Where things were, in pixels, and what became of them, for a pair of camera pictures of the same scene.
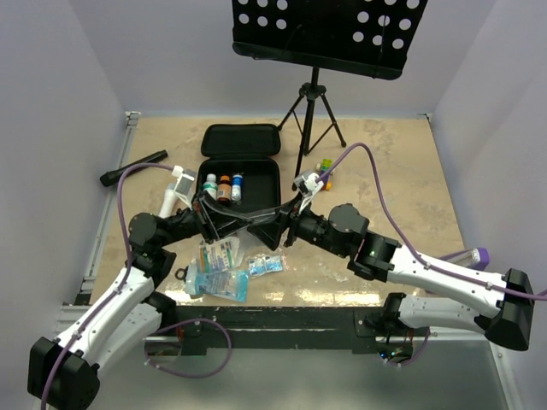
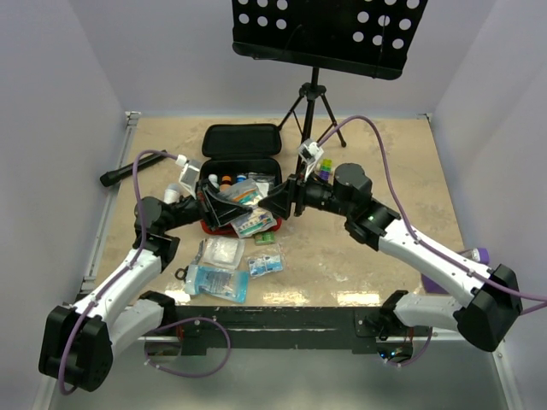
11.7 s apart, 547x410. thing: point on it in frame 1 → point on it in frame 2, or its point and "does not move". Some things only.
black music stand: (365, 38) does not move
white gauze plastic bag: (247, 242) → (224, 251)
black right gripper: (270, 232) → (279, 201)
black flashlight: (113, 177) does not move
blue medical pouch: (227, 284) does not move
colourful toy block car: (321, 168) does not move
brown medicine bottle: (224, 189) does not move
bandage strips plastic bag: (221, 254) → (249, 193)
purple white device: (477, 258) does not move
